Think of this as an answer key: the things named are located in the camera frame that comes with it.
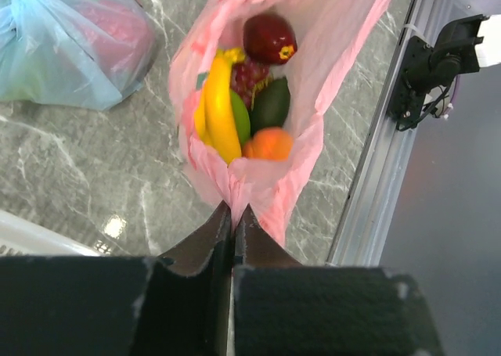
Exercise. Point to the red apple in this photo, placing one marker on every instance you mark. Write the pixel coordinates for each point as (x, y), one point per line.
(269, 38)

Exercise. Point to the green avocado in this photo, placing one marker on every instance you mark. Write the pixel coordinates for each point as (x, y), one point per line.
(271, 106)

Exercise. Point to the orange peach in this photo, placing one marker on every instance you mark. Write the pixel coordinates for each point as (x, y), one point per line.
(269, 144)

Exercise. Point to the red grape bunch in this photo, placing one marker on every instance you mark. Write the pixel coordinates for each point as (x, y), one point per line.
(248, 78)

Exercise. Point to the aluminium mounting rail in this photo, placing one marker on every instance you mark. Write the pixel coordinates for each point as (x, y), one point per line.
(366, 218)

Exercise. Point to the yellow banana bunch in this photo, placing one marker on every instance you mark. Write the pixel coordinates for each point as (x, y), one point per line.
(214, 120)

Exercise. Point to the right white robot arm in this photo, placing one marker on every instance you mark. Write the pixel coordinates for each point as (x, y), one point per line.
(464, 46)

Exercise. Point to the pink plastic bag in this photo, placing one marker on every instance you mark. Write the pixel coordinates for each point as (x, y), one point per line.
(330, 35)

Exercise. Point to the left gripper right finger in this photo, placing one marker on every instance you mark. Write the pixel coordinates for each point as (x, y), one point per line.
(282, 307)

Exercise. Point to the green starfruit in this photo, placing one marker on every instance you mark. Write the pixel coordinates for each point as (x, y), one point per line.
(241, 118)

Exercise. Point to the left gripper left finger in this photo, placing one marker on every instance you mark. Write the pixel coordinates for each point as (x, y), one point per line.
(173, 304)

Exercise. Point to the blue tied plastic bag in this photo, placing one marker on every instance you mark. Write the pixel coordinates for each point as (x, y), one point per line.
(85, 53)

